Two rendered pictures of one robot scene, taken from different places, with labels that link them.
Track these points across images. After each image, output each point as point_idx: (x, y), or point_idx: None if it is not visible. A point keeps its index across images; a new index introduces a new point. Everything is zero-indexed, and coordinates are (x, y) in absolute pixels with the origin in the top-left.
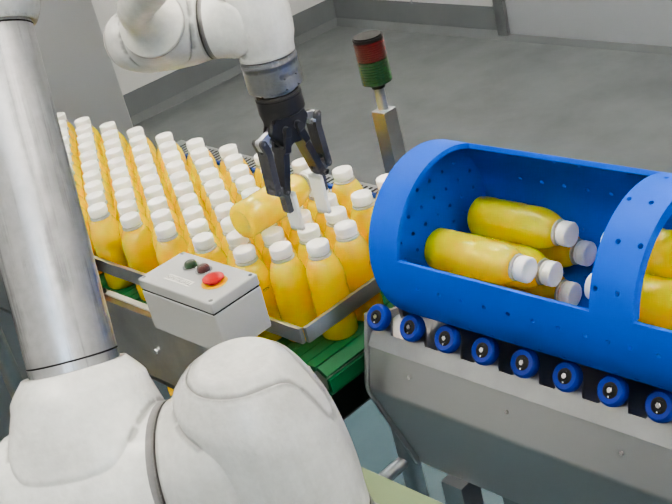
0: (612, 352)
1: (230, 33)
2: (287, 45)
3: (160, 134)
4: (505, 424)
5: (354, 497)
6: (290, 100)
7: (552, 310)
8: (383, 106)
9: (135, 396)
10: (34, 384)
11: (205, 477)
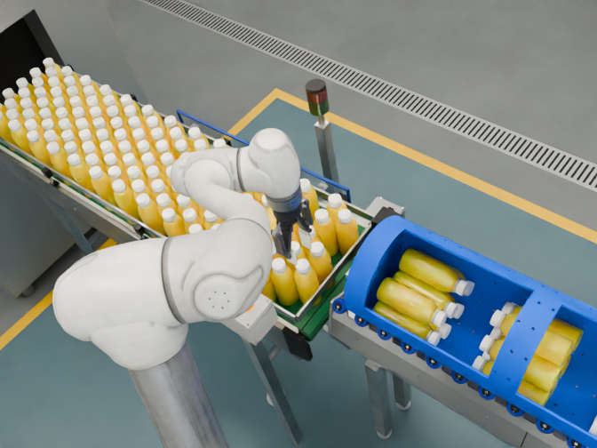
0: (497, 395)
1: (261, 186)
2: (297, 185)
3: (167, 117)
4: (417, 380)
5: None
6: (296, 211)
7: (464, 368)
8: (322, 123)
9: None
10: None
11: None
